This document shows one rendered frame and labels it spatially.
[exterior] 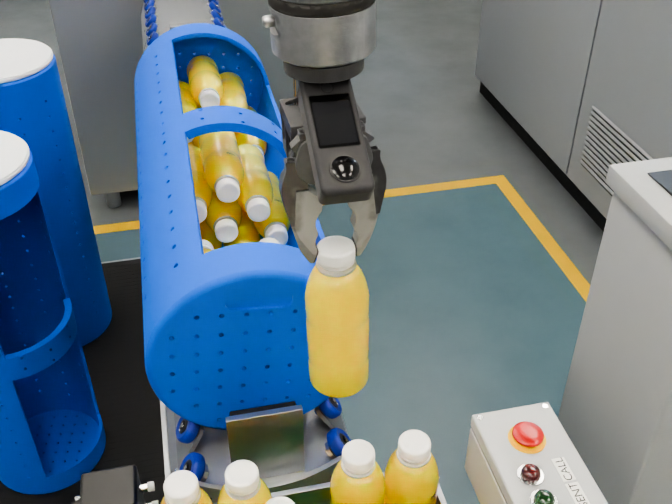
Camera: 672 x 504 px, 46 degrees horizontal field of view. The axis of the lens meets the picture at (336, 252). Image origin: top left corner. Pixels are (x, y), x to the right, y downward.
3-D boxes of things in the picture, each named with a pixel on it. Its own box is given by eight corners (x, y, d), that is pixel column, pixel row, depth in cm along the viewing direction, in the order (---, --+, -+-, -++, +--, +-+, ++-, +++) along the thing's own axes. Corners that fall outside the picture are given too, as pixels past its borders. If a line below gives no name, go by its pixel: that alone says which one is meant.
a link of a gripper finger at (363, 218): (372, 221, 84) (356, 148, 78) (387, 253, 79) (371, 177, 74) (344, 230, 84) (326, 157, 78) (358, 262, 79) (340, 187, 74)
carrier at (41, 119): (81, 282, 267) (3, 323, 250) (20, 33, 215) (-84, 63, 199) (130, 321, 251) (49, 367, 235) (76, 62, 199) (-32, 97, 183)
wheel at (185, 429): (200, 407, 112) (188, 403, 111) (204, 429, 109) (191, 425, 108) (183, 428, 114) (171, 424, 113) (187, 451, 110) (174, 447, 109)
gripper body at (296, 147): (354, 143, 80) (352, 28, 73) (376, 185, 73) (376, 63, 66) (280, 153, 79) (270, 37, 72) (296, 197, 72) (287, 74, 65)
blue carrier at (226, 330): (262, 142, 184) (269, 23, 167) (348, 423, 115) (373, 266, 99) (137, 144, 177) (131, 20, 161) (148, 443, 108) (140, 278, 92)
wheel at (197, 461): (205, 447, 106) (192, 443, 105) (208, 474, 103) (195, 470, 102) (187, 468, 108) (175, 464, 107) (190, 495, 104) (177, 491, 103)
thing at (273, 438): (302, 457, 111) (299, 395, 103) (305, 470, 109) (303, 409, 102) (231, 469, 109) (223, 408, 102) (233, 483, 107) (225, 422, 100)
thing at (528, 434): (534, 424, 93) (536, 417, 93) (547, 447, 90) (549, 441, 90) (506, 429, 93) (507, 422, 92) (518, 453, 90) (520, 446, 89)
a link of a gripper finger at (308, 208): (305, 236, 83) (316, 159, 78) (316, 269, 78) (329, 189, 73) (276, 236, 82) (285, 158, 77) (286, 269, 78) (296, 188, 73)
